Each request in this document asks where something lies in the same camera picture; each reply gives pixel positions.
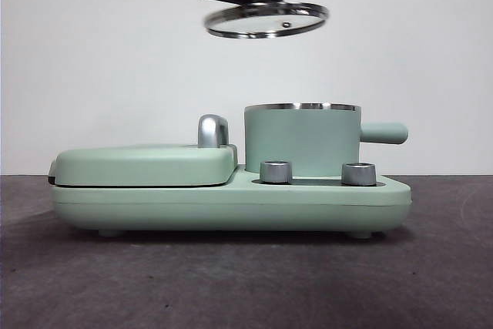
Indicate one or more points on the glass lid with green knob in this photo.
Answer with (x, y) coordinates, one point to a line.
(285, 24)

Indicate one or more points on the mint green steamer pot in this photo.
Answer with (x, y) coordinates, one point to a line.
(304, 136)

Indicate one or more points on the silver control knob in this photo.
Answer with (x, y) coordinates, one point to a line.
(359, 175)
(276, 173)

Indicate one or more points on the mint green griddle cover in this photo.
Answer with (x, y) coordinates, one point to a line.
(138, 165)

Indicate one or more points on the mint green breakfast machine base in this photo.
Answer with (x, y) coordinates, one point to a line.
(192, 205)

